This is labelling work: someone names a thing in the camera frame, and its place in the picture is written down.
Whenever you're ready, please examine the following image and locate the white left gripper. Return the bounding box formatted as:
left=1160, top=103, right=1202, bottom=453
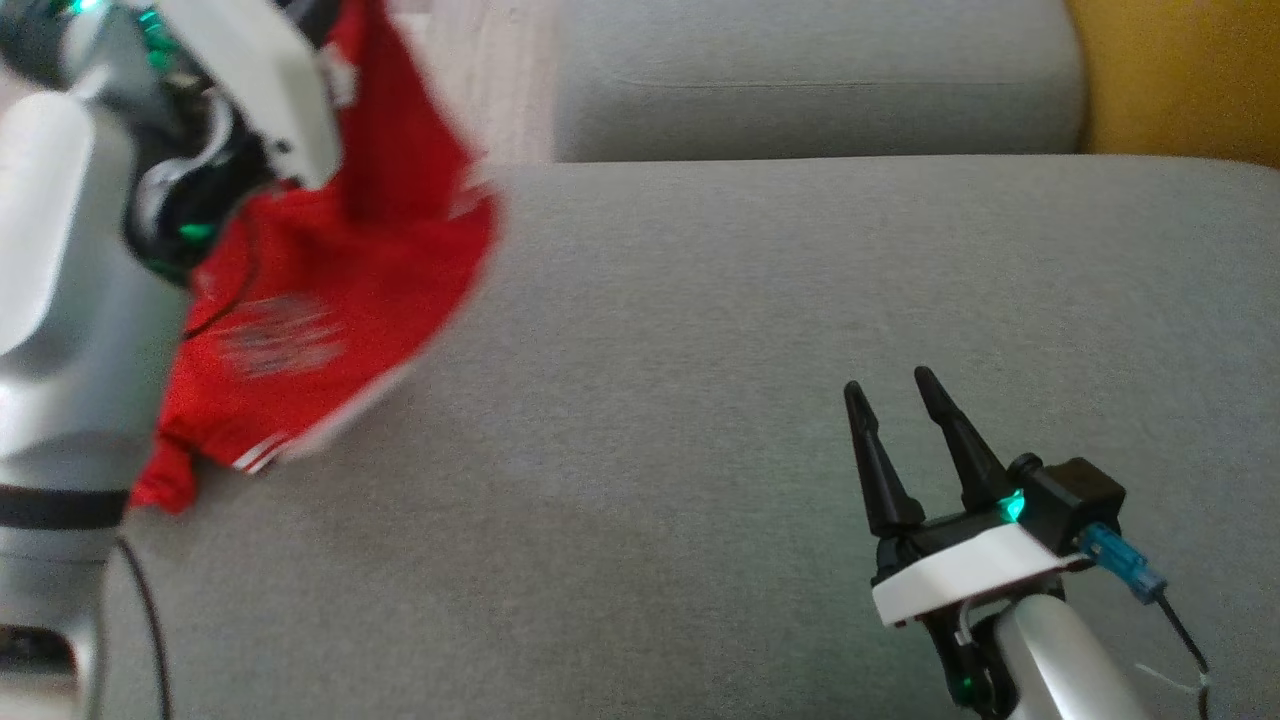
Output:
left=140, top=0, right=343, bottom=189

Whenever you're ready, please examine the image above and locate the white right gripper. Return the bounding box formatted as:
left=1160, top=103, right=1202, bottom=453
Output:
left=843, top=366, right=1071, bottom=631

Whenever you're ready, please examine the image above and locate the red jersey with grey print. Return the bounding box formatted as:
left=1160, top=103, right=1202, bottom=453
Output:
left=130, top=0, right=501, bottom=516

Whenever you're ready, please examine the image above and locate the grey sofa back cushion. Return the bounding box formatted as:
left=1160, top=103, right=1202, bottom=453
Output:
left=553, top=0, right=1089, bottom=164

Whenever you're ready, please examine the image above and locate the yellow cushion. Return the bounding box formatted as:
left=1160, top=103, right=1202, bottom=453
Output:
left=1065, top=0, right=1280, bottom=169

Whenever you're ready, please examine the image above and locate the black right cable, blue plug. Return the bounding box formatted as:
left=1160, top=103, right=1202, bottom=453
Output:
left=1078, top=522, right=1213, bottom=720

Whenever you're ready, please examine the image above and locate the white right cable tie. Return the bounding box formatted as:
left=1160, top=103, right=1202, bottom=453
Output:
left=1135, top=663, right=1213, bottom=696

